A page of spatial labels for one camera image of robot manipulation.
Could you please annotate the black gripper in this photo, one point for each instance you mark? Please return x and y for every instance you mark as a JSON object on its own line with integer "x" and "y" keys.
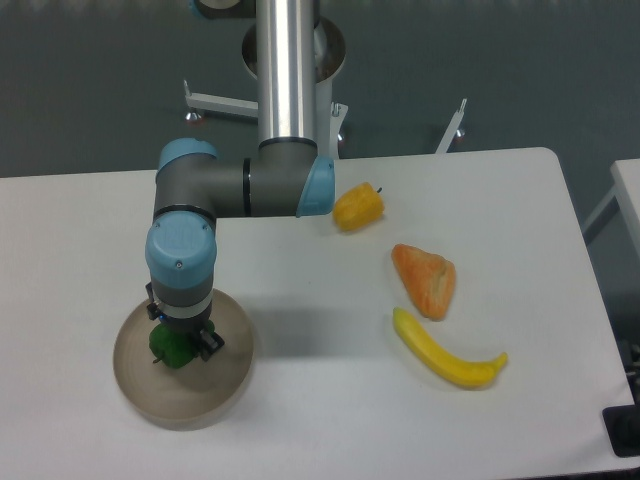
{"x": 187, "y": 320}

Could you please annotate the green toy bell pepper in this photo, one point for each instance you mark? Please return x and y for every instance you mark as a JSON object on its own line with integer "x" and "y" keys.
{"x": 176, "y": 350}

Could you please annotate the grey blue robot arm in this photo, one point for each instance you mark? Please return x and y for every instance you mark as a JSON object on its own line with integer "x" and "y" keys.
{"x": 194, "y": 188}

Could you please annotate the beige round plate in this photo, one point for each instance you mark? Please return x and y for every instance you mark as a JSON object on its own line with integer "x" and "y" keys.
{"x": 198, "y": 394}

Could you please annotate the yellow toy bell pepper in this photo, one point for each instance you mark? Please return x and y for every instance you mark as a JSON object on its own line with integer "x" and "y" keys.
{"x": 358, "y": 207}

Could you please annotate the orange toy pepper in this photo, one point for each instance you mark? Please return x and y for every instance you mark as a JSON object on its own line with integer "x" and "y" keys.
{"x": 428, "y": 278}

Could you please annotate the yellow toy banana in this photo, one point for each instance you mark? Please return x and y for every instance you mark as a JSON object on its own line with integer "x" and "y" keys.
{"x": 457, "y": 371}

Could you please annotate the black device at edge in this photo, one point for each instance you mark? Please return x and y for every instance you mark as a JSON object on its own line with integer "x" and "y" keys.
{"x": 622, "y": 425}

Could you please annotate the white side table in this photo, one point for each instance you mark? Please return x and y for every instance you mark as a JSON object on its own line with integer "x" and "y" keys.
{"x": 622, "y": 197}

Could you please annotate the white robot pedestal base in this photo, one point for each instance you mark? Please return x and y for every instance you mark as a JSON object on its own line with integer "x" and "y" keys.
{"x": 330, "y": 50}

